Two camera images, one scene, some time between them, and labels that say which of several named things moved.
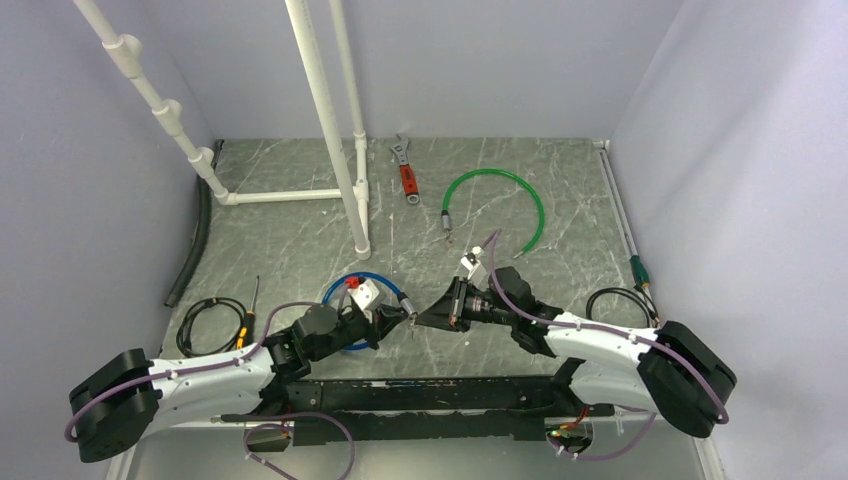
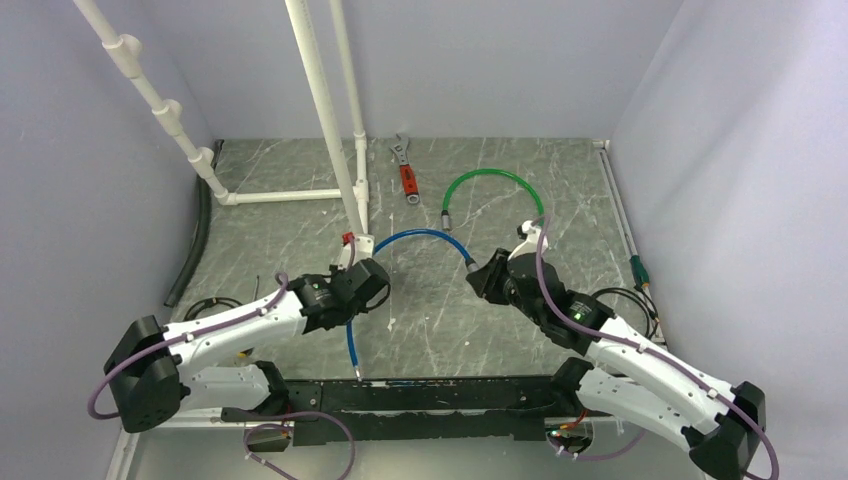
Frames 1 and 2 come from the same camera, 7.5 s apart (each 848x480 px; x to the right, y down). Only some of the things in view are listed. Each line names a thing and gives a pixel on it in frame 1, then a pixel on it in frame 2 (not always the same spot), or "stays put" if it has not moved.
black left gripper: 384,319 to 334,272
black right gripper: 449,312 to 485,281
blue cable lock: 354,281 to 473,266
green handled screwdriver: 640,270 stays put
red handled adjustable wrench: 407,176 stays put
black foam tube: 203,206 stays put
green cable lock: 446,221 stays put
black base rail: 358,411 stays put
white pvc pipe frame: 127,52 stays put
